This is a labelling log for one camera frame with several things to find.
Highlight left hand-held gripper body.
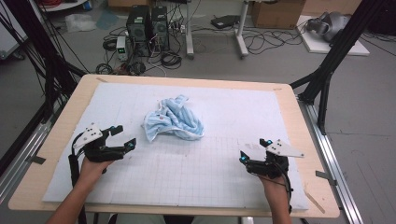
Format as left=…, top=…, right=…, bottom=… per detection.
left=72, top=122, right=127, bottom=163

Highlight black tape piece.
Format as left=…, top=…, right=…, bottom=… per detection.
left=26, top=154, right=47, bottom=165
left=315, top=170, right=338, bottom=187

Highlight white desk leg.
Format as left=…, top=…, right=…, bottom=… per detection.
left=234, top=0, right=250, bottom=59
left=185, top=0, right=195, bottom=60

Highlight aluminium rail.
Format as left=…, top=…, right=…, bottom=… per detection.
left=297, top=99, right=364, bottom=224
left=0, top=119, right=54, bottom=203

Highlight narrow black computer tower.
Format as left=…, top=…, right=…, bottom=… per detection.
left=151, top=6, right=171, bottom=52

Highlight black metal frame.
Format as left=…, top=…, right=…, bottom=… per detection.
left=0, top=0, right=89, bottom=176
left=289, top=0, right=389, bottom=135

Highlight white power supply box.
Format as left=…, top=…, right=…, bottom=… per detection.
left=115, top=35, right=129, bottom=62

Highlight coiled black cable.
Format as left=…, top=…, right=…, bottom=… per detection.
left=160, top=50, right=183, bottom=70

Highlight grey headset device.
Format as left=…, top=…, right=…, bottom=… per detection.
left=305, top=11, right=351, bottom=43

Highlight white foam mat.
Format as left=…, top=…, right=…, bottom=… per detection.
left=41, top=82, right=310, bottom=212

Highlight flat black device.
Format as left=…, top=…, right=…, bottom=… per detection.
left=210, top=14, right=241, bottom=30

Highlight blue striped towel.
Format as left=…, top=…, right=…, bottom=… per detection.
left=141, top=93, right=205, bottom=144

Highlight white floor board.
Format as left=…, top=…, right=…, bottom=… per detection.
left=295, top=14, right=371, bottom=57

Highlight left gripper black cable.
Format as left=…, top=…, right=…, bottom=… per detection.
left=68, top=132, right=89, bottom=224

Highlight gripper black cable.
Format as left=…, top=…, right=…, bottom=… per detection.
left=258, top=160, right=295, bottom=216
left=68, top=132, right=89, bottom=224

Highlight wide black computer tower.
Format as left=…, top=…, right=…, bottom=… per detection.
left=125, top=5, right=152, bottom=58

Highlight thin wooden strip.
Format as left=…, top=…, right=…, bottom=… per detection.
left=303, top=189, right=326, bottom=215

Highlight clear plastic bag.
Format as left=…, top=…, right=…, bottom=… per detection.
left=64, top=13, right=97, bottom=33

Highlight brown cardboard box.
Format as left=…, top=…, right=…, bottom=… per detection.
left=251, top=0, right=306, bottom=30

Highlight person's right hand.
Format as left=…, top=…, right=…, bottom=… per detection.
left=257, top=172, right=292, bottom=203

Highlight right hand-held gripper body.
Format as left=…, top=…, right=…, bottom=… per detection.
left=246, top=138, right=305, bottom=180

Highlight loose black floor cables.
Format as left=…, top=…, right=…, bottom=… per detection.
left=242, top=26, right=309, bottom=55

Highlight person's left hand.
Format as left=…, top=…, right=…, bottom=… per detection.
left=78, top=155, right=115, bottom=185

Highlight grey blue floor sheet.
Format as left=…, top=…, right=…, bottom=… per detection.
left=95, top=8, right=120, bottom=31

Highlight light wooden table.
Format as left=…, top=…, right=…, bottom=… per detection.
left=7, top=73, right=341, bottom=218

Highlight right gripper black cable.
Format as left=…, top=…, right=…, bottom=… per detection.
left=258, top=160, right=295, bottom=216

